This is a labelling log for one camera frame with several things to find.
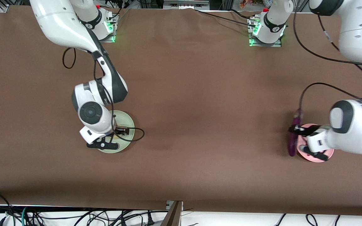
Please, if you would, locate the purple eggplant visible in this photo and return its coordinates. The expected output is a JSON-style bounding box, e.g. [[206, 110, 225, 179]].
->
[[288, 108, 304, 157]]

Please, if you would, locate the light green round plate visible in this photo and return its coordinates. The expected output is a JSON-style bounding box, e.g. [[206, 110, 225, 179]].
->
[[97, 110, 135, 154]]

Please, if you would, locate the pink round plate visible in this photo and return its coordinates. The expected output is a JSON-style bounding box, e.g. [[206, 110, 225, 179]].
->
[[296, 123, 335, 163]]

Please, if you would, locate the table cover sheet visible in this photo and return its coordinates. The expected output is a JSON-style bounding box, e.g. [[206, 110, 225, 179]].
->
[[0, 5, 362, 217]]

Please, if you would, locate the brown wooden board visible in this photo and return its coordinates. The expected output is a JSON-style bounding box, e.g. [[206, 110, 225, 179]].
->
[[161, 201, 184, 226]]

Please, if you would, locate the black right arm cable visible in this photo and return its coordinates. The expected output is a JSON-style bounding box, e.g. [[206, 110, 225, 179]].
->
[[63, 47, 145, 143]]

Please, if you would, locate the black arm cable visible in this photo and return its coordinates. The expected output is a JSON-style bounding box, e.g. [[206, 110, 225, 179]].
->
[[293, 9, 362, 126], [63, 47, 145, 143]]

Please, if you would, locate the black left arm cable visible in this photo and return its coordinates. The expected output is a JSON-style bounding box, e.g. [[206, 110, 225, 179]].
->
[[293, 9, 362, 126]]

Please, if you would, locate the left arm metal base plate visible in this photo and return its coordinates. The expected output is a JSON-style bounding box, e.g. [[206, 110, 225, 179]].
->
[[248, 17, 282, 47]]

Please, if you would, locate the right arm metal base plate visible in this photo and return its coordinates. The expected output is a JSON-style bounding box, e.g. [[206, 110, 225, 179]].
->
[[98, 19, 117, 43]]

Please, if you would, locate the black base cable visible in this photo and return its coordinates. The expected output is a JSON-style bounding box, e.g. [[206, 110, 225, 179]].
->
[[195, 9, 257, 27]]

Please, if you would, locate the grey metal rail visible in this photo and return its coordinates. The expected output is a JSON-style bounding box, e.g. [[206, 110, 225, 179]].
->
[[164, 0, 210, 9]]

